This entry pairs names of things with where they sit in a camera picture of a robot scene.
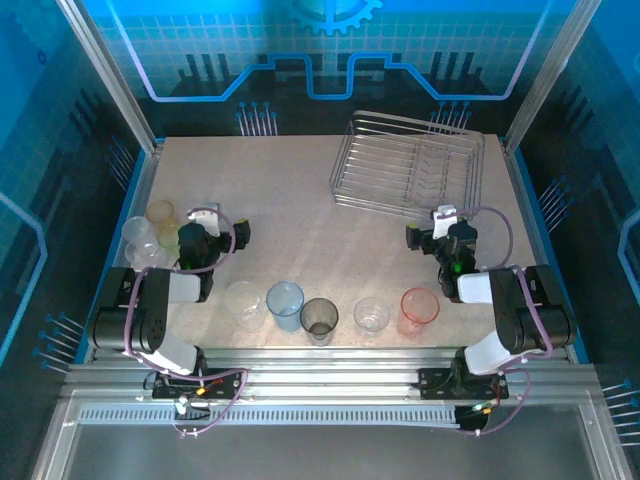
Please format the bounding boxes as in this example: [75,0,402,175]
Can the aluminium side rail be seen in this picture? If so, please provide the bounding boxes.
[92,142,164,361]
[499,137,576,361]

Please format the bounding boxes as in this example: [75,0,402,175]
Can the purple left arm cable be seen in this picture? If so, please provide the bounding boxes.
[122,208,250,440]

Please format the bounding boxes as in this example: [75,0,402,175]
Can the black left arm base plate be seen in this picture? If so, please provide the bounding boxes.
[151,366,245,401]

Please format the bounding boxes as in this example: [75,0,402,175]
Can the grey slotted cable duct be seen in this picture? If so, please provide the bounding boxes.
[77,405,464,427]

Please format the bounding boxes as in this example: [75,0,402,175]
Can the orange plastic cup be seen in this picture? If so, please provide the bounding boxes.
[145,199,180,236]

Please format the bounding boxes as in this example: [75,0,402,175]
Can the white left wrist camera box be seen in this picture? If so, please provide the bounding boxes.
[187,202,222,237]

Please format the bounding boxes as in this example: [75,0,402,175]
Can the aluminium frame post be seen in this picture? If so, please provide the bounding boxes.
[55,0,162,154]
[503,0,594,146]

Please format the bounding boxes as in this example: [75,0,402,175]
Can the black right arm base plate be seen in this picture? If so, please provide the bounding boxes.
[417,366,510,401]

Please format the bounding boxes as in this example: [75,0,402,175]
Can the round clear plastic cup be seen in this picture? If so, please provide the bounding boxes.
[352,296,392,335]

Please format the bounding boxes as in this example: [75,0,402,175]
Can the blue plastic cup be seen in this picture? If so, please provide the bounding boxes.
[265,280,306,332]

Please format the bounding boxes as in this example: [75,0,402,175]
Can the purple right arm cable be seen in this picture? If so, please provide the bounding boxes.
[452,205,555,439]

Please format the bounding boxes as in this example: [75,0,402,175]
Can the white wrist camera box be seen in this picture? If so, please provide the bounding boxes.
[187,202,222,237]
[431,203,459,240]

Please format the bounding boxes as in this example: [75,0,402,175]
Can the red plastic cup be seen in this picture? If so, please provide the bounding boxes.
[397,287,442,337]

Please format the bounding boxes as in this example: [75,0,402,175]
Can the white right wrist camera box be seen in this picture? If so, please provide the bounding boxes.
[431,203,459,240]

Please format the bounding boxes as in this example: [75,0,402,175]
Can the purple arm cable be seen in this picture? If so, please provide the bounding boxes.
[122,208,250,440]
[452,205,555,439]

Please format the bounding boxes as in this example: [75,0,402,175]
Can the metal wire dish rack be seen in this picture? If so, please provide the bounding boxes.
[328,109,487,221]

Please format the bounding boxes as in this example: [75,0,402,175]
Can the green plastic cup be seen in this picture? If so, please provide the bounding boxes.
[157,222,182,259]

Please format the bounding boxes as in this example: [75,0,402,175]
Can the tall clear plastic cup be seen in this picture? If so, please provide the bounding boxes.
[223,279,266,332]

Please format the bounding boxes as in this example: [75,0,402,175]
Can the dark grey plastic cup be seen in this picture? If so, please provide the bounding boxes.
[299,297,340,348]

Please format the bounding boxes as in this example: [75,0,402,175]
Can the aluminium mounting rail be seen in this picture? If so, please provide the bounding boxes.
[62,347,601,401]

